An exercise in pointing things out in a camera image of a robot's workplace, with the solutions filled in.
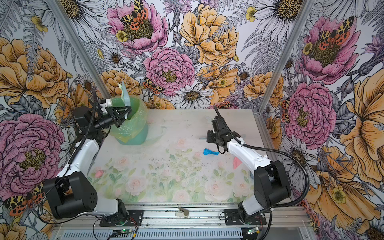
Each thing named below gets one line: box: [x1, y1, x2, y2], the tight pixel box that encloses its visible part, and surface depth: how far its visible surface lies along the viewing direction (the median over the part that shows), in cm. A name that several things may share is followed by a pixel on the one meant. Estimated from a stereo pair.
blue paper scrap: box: [203, 148, 220, 156], surface depth 100 cm
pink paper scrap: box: [232, 156, 242, 170], surface depth 96 cm
